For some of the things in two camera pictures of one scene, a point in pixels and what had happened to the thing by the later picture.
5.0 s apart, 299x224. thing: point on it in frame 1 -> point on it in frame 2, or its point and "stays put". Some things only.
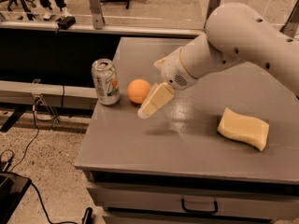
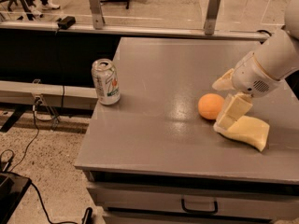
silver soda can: (106, 79) stays put
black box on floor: (12, 189) stays put
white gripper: (172, 68) -> (250, 76)
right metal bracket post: (215, 1) stays put
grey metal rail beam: (51, 95) stays put
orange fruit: (138, 91) -> (209, 105)
